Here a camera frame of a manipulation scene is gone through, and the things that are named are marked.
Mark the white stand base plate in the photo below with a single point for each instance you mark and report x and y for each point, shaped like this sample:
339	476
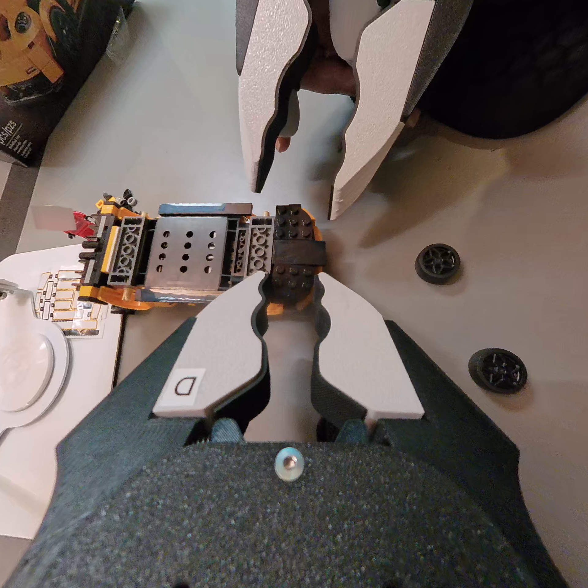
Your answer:
27	459

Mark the pile of small lego parts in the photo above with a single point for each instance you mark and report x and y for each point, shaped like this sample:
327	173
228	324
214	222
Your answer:
124	197

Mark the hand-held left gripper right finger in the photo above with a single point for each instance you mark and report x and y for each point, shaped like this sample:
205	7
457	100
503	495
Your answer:
367	363

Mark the lego sticker sheet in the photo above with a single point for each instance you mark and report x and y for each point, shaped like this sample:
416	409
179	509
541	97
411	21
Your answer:
64	303

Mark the black mesh chair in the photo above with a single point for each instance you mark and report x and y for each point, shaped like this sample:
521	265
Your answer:
528	55

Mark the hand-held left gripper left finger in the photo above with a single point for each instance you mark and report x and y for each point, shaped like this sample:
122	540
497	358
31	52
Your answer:
216	353

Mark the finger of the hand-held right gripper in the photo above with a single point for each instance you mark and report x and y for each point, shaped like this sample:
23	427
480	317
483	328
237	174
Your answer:
271	69
390	92

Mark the red lego piece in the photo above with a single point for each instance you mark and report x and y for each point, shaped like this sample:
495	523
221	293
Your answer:
85	226

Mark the black lego box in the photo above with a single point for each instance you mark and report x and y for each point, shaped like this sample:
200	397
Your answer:
27	115

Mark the orange lego car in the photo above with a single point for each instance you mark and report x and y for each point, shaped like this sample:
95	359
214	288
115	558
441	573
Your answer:
188	248

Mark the black lego wheel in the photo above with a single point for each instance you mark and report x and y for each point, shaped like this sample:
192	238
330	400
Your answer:
498	370
438	264

